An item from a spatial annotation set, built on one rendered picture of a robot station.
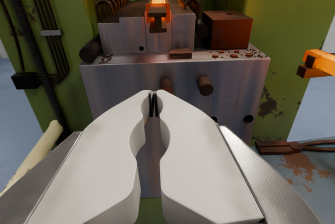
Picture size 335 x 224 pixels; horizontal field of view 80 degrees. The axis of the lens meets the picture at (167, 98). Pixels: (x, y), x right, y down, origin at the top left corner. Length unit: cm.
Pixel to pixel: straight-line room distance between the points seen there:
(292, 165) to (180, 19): 44
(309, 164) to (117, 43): 54
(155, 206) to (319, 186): 46
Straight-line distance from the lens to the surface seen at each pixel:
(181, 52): 42
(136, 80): 42
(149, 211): 77
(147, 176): 62
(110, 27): 45
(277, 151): 61
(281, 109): 82
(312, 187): 58
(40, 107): 80
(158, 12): 33
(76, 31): 63
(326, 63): 46
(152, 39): 45
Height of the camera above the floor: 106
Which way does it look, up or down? 32 degrees down
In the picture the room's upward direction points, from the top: 2 degrees counter-clockwise
